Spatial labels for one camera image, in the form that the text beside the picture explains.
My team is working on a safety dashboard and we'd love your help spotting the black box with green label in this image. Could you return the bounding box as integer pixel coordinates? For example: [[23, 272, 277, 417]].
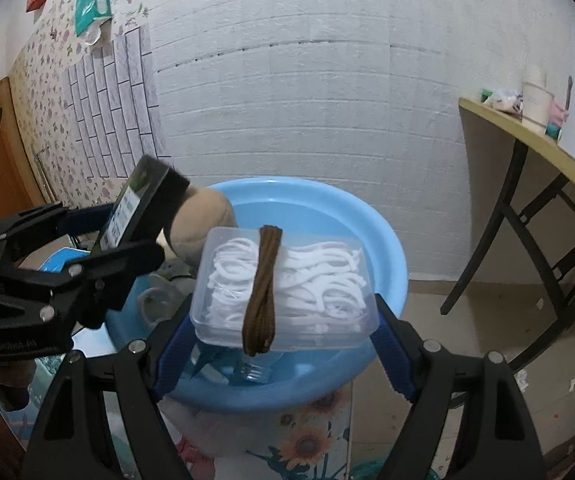
[[91, 155, 190, 253]]

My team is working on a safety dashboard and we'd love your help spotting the metal door handle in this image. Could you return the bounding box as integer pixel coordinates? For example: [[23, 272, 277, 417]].
[[34, 147, 55, 201]]

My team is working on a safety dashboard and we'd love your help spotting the blue plastic basin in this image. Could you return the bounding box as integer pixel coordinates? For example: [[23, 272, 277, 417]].
[[104, 176, 408, 413]]

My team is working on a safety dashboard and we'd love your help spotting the green plastic bag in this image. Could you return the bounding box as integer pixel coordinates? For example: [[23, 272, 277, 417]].
[[74, 0, 113, 46]]

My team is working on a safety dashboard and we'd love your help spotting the brown cord loop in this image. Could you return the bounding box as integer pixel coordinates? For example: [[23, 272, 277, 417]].
[[241, 225, 284, 357]]

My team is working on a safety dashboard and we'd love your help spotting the clear box of floss picks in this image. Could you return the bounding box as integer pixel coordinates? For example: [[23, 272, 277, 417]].
[[190, 226, 381, 353]]

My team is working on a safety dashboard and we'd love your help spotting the brown plush toy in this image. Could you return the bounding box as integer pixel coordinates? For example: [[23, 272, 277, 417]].
[[160, 185, 238, 266]]

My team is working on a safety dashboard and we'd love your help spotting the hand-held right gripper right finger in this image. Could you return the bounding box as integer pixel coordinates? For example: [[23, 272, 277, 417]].
[[372, 292, 548, 480]]

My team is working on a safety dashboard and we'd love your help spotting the blue plastic lid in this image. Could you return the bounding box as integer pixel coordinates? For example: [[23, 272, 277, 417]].
[[37, 246, 93, 273]]

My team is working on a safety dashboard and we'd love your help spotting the white crumpled plastic bag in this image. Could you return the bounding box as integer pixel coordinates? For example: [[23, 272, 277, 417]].
[[490, 87, 524, 113]]

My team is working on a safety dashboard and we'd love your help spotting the person's left hand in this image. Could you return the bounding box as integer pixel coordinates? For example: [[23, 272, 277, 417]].
[[0, 357, 35, 408]]

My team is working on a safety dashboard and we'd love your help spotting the floral printed blanket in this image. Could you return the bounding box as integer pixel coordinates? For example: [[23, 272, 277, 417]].
[[7, 380, 418, 480]]

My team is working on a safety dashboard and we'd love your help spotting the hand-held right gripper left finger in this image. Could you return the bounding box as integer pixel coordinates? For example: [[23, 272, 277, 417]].
[[20, 292, 205, 480]]

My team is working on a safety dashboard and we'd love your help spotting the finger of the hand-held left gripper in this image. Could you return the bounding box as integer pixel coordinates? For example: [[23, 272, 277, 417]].
[[0, 240, 165, 361], [0, 201, 118, 259]]

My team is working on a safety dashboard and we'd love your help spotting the folding table with black legs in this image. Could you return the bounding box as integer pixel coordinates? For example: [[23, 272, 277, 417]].
[[440, 96, 575, 401]]

